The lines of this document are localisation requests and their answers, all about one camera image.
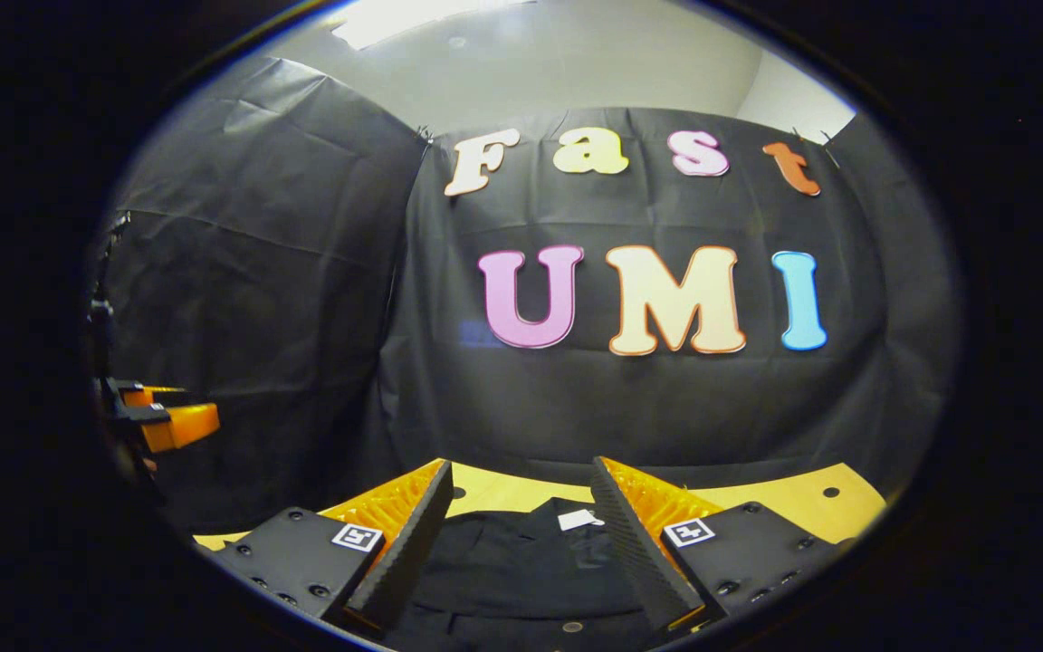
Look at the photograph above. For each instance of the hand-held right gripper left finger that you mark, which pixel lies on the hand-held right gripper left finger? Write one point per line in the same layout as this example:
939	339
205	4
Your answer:
413	552

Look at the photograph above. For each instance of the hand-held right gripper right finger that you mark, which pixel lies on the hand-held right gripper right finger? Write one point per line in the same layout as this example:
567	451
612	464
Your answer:
635	552

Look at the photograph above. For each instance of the black backdrop cloth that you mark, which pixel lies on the black backdrop cloth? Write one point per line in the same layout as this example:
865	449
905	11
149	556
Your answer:
304	317

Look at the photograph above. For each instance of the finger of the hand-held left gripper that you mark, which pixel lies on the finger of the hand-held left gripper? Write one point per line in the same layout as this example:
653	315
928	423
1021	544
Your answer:
182	427
155	394

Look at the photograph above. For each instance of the black shirt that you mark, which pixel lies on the black shirt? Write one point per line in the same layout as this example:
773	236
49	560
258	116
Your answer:
503	570

